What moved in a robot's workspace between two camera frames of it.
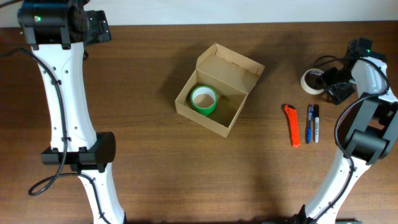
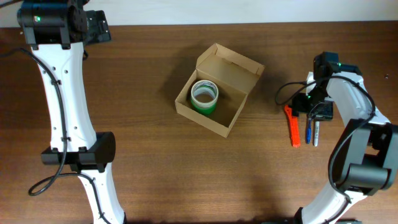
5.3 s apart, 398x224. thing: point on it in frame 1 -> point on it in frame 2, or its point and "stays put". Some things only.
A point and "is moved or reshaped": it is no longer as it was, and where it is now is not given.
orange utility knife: (294, 126) stays put
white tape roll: (306, 88) is moved or reshaped
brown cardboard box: (216, 91) stays put
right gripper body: (337, 84) -> (314, 107)
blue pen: (310, 123) stays put
